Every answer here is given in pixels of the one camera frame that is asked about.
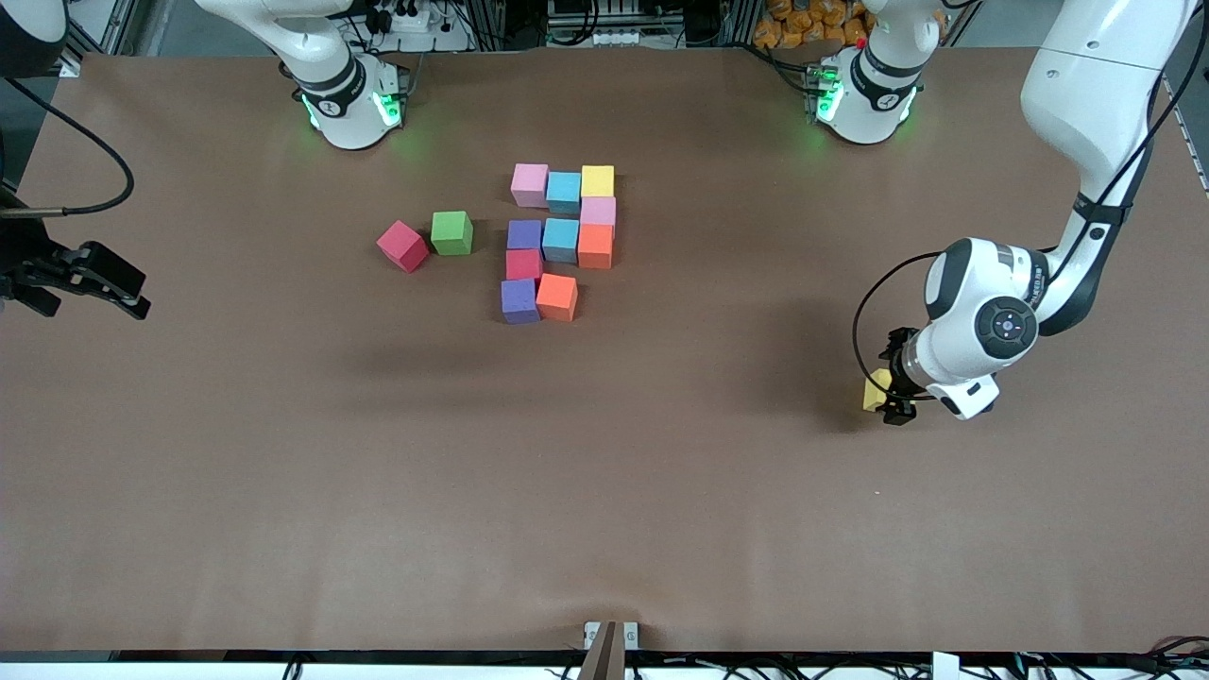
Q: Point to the cyan foam cube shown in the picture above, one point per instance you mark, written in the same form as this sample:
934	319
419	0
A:
560	240
564	191

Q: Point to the yellow foam cube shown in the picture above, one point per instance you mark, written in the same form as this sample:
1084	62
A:
597	180
876	389

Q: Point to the orange packets pile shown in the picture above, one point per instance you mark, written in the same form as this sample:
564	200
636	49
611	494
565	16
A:
803	24

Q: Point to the orange foam cube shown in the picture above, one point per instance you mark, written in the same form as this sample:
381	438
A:
557	297
595	248

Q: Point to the purple foam cube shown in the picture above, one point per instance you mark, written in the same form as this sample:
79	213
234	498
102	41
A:
525	234
520	302

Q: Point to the white electrical box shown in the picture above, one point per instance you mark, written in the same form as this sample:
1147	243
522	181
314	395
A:
614	38

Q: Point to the green foam cube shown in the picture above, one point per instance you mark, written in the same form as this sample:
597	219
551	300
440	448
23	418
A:
451	233

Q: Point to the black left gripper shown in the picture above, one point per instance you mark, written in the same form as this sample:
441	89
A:
896	356

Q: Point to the red foam cube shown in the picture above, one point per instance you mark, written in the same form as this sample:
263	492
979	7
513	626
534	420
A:
524	264
403	247

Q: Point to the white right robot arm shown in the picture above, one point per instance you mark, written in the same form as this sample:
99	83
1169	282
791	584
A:
345	109

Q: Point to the white power strip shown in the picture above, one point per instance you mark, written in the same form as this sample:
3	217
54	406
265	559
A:
420	38

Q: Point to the aluminium frame profile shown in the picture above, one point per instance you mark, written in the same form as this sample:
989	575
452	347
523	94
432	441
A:
94	33
1154	52

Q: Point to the silver bracket with brown post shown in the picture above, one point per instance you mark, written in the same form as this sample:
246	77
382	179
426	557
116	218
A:
609	652

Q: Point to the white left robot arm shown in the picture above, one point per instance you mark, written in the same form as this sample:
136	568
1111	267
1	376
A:
1096	76

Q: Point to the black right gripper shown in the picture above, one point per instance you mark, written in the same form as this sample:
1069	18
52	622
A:
21	253

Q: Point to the pink foam cube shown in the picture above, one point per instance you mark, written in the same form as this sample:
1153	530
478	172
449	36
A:
530	185
599	211

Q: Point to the brown table cover sheet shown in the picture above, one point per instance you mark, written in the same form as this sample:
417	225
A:
604	529

